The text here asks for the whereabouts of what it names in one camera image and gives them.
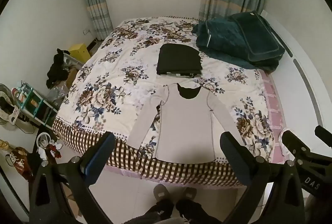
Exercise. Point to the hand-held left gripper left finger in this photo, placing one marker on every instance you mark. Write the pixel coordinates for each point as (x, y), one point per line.
(96, 161)

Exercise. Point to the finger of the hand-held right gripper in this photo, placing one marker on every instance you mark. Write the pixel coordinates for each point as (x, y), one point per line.
(324, 134)
(294, 141)

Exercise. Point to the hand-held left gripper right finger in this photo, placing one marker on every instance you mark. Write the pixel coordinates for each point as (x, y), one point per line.
(238, 164)

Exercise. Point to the grey long-sleeve shirt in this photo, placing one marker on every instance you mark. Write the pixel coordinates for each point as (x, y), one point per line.
(185, 125)

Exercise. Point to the black clothes pile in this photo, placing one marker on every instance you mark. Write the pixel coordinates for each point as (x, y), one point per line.
(57, 67)

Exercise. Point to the red and white toy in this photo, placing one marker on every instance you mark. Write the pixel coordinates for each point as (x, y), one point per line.
(54, 149)

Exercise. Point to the pink bedsheet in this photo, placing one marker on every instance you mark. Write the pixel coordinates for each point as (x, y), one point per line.
(272, 102)

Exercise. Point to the white shoes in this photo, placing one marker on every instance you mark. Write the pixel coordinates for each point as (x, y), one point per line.
(42, 140)

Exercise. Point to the grey slipper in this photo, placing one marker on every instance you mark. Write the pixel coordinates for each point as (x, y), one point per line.
(160, 193)
(187, 195)

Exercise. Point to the person's feet in slippers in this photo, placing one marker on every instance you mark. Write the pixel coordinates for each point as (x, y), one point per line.
(181, 213)

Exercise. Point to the red printed bag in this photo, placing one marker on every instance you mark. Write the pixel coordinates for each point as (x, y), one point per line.
(19, 161)

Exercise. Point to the clear plastic bag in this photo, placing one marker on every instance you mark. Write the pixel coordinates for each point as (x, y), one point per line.
(56, 94)

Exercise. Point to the white bed headboard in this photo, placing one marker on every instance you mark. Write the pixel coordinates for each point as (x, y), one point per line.
(303, 58)

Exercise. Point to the teal storage rack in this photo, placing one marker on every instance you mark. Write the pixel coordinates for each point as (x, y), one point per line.
(35, 106)

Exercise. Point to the floral quilt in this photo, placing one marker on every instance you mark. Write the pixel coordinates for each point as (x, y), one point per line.
(124, 76)

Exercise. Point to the yellow box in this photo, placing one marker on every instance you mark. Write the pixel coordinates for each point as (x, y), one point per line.
(79, 52)

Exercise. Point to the folded black garment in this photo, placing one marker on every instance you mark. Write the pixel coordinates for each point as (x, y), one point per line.
(179, 59)

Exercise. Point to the teal plush blanket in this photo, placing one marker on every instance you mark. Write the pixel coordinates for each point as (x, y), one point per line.
(225, 42)

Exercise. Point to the wall socket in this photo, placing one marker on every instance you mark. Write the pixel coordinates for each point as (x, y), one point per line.
(87, 31)

